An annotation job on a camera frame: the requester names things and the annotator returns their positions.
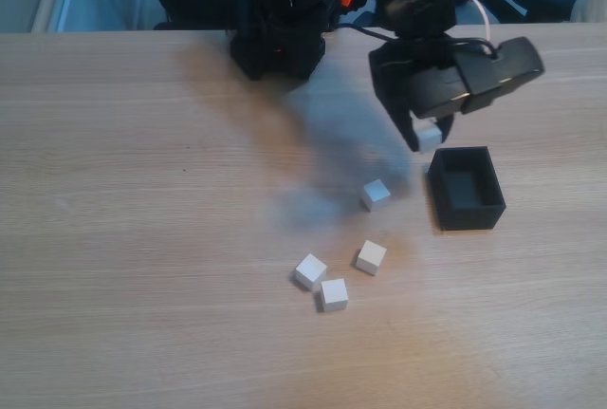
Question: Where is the white cube block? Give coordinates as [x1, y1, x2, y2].
[317, 277, 350, 314]
[355, 239, 388, 277]
[294, 252, 329, 292]
[414, 118, 445, 154]
[359, 178, 392, 213]

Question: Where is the black open box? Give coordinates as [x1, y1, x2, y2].
[426, 145, 507, 232]

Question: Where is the black webcam cable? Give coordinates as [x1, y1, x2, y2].
[331, 22, 395, 44]

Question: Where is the white and red servo cable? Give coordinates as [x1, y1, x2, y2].
[395, 0, 495, 46]

